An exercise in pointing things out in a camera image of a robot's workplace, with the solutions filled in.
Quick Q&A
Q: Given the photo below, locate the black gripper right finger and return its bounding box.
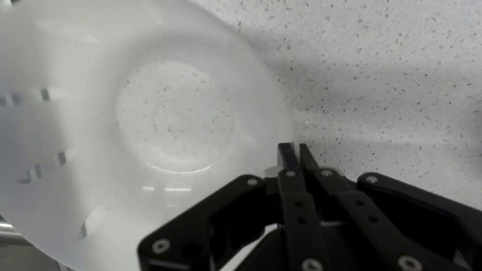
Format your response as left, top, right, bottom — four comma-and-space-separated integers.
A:
298, 142, 482, 271

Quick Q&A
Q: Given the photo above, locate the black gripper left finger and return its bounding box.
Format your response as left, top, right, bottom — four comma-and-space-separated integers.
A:
137, 142, 328, 271

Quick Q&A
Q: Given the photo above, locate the translucent white plastic bowl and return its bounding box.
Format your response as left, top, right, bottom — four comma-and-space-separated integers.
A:
0, 0, 295, 271

